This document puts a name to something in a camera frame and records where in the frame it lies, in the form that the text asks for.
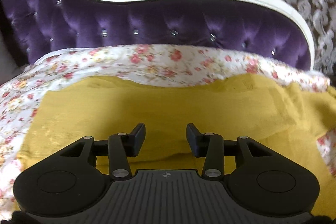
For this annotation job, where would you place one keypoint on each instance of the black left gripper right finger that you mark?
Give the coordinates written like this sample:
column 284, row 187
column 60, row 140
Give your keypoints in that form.
column 209, row 146

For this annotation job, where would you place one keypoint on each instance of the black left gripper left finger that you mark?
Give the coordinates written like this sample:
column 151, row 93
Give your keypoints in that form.
column 121, row 146

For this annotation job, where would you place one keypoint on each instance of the mustard yellow knit sweater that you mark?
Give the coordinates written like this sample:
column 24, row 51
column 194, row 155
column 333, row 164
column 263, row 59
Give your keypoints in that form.
column 287, row 119

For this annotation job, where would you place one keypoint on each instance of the floral quilted bedspread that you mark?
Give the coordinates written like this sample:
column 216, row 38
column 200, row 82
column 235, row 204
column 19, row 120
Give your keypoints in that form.
column 164, row 66

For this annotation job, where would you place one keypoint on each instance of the purple tufted white-framed headboard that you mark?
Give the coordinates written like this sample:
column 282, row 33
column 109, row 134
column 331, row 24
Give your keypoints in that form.
column 270, row 28

